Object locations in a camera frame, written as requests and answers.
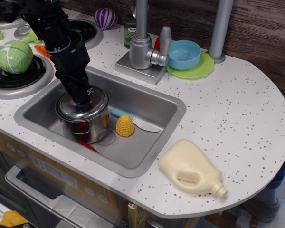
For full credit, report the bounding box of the yellow toy corn piece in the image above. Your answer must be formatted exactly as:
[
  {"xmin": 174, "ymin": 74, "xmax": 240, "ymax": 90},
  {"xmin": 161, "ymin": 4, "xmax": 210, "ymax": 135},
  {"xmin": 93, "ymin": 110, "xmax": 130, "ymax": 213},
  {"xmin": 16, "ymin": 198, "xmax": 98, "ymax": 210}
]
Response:
[{"xmin": 115, "ymin": 114, "xmax": 135, "ymax": 137}]

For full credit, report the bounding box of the silver oven door handle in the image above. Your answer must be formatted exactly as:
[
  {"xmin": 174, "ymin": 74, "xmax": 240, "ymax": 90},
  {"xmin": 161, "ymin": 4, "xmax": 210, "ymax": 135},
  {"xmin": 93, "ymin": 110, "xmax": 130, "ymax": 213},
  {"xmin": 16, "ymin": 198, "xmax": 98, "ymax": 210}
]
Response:
[{"xmin": 5, "ymin": 166, "xmax": 124, "ymax": 228}]

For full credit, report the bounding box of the blue handled toy knife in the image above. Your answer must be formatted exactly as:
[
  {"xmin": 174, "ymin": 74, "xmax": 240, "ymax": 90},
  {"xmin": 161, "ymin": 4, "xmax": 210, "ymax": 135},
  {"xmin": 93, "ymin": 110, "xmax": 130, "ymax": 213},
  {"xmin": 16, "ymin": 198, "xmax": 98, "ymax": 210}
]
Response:
[{"xmin": 111, "ymin": 108, "xmax": 159, "ymax": 133}]

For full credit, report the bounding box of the red toy behind faucet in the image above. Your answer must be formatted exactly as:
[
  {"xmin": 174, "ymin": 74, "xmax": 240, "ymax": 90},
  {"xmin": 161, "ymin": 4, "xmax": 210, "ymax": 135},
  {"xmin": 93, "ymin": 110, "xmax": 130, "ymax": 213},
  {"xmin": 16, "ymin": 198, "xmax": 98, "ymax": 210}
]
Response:
[{"xmin": 154, "ymin": 36, "xmax": 161, "ymax": 51}]

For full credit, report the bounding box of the yellow toy in basket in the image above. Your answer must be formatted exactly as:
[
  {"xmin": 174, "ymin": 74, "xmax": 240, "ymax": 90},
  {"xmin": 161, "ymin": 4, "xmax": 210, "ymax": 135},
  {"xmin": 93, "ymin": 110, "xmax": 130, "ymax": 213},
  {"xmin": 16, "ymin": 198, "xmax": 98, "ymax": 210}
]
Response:
[{"xmin": 0, "ymin": 211, "xmax": 27, "ymax": 227}]

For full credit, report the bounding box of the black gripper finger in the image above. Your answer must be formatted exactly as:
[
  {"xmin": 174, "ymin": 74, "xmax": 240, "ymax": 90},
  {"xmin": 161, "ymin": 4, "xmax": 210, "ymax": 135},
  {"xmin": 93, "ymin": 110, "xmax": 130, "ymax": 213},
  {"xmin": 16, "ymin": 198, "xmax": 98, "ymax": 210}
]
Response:
[{"xmin": 72, "ymin": 86, "xmax": 94, "ymax": 104}]

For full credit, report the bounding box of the silver toy sink basin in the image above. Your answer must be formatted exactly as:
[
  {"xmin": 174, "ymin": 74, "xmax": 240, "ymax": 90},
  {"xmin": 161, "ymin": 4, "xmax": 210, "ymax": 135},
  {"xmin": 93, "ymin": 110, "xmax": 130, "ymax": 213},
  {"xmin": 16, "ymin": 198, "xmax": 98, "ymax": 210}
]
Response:
[{"xmin": 14, "ymin": 67, "xmax": 186, "ymax": 177}]

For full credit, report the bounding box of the blue toy bowl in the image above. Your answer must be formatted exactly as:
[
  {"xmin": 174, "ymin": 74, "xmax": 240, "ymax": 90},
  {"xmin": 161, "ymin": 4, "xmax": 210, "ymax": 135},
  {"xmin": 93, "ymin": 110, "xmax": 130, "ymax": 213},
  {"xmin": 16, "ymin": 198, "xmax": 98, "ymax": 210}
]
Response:
[{"xmin": 168, "ymin": 40, "xmax": 201, "ymax": 70}]

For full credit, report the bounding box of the red toy chili pepper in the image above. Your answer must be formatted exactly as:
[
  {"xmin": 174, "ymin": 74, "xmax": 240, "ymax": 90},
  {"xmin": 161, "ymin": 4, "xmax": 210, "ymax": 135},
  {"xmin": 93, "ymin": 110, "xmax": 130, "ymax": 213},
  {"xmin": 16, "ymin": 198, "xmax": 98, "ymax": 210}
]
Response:
[{"xmin": 75, "ymin": 140, "xmax": 98, "ymax": 153}]

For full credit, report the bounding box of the green toy broccoli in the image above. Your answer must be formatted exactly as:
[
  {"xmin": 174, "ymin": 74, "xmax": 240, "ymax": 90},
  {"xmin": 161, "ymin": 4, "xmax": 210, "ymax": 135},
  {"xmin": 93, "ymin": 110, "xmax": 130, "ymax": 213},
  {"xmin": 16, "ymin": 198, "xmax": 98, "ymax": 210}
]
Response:
[{"xmin": 22, "ymin": 28, "xmax": 42, "ymax": 44}]

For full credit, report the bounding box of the grey support pole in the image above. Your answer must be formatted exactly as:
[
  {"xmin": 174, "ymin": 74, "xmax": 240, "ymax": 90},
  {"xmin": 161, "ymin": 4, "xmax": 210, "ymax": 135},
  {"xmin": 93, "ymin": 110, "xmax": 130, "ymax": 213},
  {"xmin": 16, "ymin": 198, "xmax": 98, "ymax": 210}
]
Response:
[{"xmin": 208, "ymin": 0, "xmax": 234, "ymax": 64}]

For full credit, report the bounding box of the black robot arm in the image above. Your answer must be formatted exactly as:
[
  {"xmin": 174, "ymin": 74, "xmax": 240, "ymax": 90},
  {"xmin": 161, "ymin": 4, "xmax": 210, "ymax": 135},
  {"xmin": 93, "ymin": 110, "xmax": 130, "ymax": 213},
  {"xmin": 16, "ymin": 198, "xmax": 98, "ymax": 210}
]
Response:
[{"xmin": 0, "ymin": 0, "xmax": 93, "ymax": 104}]

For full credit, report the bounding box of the orange toy carrot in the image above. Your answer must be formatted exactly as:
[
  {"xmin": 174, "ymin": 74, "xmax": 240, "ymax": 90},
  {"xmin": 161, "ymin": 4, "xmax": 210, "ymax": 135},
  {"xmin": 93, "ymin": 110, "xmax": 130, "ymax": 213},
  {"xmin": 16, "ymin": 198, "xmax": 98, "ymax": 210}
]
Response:
[{"xmin": 34, "ymin": 45, "xmax": 51, "ymax": 58}]

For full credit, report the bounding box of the green toy spice jar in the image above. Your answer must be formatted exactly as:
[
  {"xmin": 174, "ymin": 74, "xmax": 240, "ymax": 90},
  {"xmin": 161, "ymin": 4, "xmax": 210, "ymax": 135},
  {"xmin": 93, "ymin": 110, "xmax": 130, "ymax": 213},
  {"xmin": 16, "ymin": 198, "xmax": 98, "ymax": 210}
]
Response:
[{"xmin": 123, "ymin": 14, "xmax": 136, "ymax": 49}]

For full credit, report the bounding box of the back left stove burner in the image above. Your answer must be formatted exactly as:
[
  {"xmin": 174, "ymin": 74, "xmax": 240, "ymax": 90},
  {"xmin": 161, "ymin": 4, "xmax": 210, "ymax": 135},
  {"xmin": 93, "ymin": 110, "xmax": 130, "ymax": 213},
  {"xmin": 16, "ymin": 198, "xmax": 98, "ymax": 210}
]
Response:
[{"xmin": 0, "ymin": 16, "xmax": 27, "ymax": 30}]

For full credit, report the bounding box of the person leg with shoe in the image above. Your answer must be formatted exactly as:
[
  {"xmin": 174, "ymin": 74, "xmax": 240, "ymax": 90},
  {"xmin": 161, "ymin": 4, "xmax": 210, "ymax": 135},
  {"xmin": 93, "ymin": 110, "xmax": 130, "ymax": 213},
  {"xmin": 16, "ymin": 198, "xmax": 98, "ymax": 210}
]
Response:
[{"xmin": 243, "ymin": 161, "xmax": 285, "ymax": 223}]

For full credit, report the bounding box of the steel pot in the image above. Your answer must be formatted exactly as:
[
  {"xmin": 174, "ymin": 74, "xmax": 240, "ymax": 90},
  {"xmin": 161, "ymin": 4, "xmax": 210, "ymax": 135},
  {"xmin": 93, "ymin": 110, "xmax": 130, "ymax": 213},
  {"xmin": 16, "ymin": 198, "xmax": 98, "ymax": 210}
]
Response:
[{"xmin": 56, "ymin": 107, "xmax": 109, "ymax": 144}]

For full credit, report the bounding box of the purple striped toy onion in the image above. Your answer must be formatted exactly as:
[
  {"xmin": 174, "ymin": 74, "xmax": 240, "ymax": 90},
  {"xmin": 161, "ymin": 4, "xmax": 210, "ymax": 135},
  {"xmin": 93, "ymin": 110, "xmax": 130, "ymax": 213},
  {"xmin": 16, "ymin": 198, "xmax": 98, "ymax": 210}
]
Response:
[{"xmin": 94, "ymin": 8, "xmax": 118, "ymax": 31}]

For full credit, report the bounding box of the green toy plate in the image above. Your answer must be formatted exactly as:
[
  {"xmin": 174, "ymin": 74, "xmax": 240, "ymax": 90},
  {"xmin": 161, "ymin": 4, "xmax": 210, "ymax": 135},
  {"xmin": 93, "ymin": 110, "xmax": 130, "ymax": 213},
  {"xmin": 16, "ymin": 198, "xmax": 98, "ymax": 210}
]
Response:
[{"xmin": 167, "ymin": 52, "xmax": 214, "ymax": 79}]

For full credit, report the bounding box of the steel pot lid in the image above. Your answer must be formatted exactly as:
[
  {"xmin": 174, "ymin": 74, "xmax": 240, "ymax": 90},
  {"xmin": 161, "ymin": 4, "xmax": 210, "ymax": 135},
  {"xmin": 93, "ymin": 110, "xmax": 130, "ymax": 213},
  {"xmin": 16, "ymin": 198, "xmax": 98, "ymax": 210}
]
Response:
[{"xmin": 56, "ymin": 86, "xmax": 109, "ymax": 122}]

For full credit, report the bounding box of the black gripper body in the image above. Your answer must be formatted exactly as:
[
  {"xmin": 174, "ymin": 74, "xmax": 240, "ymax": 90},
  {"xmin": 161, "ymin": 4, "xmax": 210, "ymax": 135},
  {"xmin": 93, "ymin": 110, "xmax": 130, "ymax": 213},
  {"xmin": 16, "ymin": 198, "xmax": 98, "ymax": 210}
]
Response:
[{"xmin": 44, "ymin": 32, "xmax": 93, "ymax": 95}]

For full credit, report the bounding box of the green toy cabbage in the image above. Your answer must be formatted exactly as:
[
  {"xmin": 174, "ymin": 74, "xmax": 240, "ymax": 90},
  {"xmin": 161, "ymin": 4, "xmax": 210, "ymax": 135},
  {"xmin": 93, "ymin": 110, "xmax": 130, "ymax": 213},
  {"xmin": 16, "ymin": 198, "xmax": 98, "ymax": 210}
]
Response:
[{"xmin": 0, "ymin": 40, "xmax": 34, "ymax": 74}]

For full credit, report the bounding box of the cream toy detergent jug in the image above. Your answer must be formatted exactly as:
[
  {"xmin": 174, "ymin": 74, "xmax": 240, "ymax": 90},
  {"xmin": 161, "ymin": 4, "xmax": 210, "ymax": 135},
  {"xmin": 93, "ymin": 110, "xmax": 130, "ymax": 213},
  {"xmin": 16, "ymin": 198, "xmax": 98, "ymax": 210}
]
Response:
[{"xmin": 158, "ymin": 139, "xmax": 228, "ymax": 198}]

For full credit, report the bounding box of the stove burner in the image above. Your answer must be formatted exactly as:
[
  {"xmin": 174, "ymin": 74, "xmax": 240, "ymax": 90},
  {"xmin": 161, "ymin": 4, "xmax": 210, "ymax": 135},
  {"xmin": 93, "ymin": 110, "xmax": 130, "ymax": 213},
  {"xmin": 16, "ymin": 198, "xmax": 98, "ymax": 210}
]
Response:
[
  {"xmin": 70, "ymin": 19, "xmax": 103, "ymax": 50},
  {"xmin": 0, "ymin": 55, "xmax": 54, "ymax": 100},
  {"xmin": 0, "ymin": 16, "xmax": 27, "ymax": 30}
]

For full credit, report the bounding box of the silver stove knob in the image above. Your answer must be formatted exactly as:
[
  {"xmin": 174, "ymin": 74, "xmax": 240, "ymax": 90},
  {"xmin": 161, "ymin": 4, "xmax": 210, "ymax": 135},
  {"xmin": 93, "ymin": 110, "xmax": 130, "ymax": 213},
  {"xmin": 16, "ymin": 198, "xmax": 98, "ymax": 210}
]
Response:
[{"xmin": 14, "ymin": 25, "xmax": 30, "ymax": 40}]

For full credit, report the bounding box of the back right stove burner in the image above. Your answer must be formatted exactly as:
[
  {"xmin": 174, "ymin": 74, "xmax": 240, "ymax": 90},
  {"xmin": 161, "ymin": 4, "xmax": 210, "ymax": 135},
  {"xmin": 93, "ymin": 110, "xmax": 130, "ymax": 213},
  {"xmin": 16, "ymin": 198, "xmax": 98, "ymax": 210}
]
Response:
[{"xmin": 70, "ymin": 19, "xmax": 103, "ymax": 50}]

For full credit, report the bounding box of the front left stove burner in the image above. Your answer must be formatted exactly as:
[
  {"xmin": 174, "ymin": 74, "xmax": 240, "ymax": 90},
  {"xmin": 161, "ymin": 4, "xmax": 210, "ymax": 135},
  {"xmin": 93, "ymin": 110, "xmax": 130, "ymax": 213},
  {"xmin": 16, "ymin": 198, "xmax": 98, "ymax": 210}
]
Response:
[{"xmin": 0, "ymin": 55, "xmax": 54, "ymax": 100}]

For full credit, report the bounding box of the silver toy faucet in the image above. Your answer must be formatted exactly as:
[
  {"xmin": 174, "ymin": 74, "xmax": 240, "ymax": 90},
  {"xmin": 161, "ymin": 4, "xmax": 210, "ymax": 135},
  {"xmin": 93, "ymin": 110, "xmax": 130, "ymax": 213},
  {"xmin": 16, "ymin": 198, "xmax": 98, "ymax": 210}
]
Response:
[{"xmin": 115, "ymin": 0, "xmax": 171, "ymax": 85}]

